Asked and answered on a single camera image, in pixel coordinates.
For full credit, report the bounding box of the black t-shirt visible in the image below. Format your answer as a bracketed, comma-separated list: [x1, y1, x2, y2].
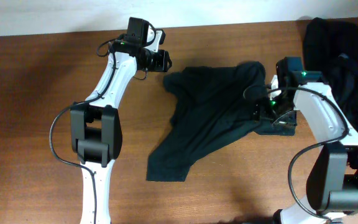
[146, 61, 295, 182]

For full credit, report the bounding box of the pile of black clothes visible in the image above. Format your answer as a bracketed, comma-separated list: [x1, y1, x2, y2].
[303, 17, 358, 132]

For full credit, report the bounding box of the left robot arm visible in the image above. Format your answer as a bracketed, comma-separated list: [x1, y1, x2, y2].
[70, 17, 172, 223]

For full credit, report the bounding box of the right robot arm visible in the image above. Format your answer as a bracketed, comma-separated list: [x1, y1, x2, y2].
[252, 57, 358, 223]

